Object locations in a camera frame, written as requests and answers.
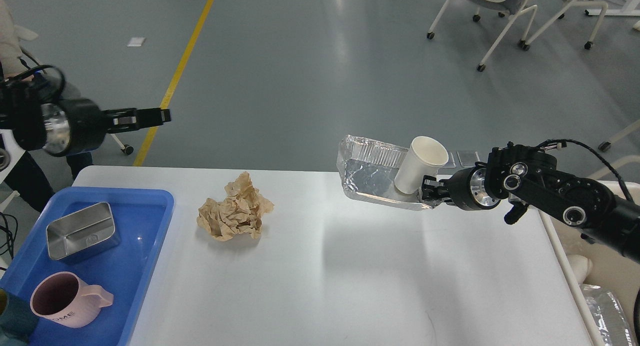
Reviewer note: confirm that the pink mug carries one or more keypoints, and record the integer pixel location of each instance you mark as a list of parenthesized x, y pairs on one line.
[(66, 299)]

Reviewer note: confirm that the floor outlet plate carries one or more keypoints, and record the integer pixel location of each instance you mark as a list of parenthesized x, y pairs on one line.
[(468, 158), (451, 162)]

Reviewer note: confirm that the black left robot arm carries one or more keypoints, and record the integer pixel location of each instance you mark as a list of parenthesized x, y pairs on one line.
[(20, 108)]

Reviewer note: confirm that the white chair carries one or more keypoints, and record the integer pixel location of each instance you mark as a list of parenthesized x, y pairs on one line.
[(603, 6), (513, 9)]

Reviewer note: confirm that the grey office chair left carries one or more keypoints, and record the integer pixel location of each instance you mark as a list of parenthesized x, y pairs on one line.
[(120, 143)]

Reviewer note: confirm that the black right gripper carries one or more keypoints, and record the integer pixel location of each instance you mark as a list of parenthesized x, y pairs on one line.
[(465, 190)]

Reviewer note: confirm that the white chair leg right edge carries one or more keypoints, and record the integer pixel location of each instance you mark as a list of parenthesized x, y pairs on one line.
[(606, 145)]

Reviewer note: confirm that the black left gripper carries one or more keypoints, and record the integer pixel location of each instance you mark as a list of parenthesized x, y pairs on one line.
[(77, 125)]

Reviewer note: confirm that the floor outlet plate right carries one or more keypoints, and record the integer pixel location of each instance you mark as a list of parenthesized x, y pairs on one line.
[(468, 158)]

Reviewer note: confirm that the stainless steel rectangular tray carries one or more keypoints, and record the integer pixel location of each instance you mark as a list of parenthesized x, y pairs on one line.
[(82, 234)]

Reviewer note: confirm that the person in beige sweater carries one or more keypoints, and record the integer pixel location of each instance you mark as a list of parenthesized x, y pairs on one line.
[(27, 177)]

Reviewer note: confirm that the cream paper cup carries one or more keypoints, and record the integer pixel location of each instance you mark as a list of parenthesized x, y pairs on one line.
[(424, 157)]

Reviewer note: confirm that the beige plastic bin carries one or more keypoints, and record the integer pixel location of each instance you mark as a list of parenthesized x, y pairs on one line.
[(610, 271)]

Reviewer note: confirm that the white side table left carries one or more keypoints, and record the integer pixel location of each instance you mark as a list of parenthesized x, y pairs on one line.
[(11, 153)]

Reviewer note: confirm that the floor outlet plate left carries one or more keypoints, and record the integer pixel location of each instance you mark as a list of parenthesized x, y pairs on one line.
[(451, 162)]

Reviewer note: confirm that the white chair top right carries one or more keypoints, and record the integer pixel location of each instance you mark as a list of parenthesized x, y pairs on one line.
[(513, 9)]

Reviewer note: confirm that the brown paper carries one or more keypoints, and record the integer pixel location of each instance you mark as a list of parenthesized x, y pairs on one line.
[(241, 212)]

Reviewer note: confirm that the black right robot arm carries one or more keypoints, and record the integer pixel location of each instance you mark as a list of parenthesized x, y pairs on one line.
[(528, 177)]

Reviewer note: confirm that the aluminium foil tray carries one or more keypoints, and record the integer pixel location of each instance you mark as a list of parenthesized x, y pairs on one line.
[(367, 168)]

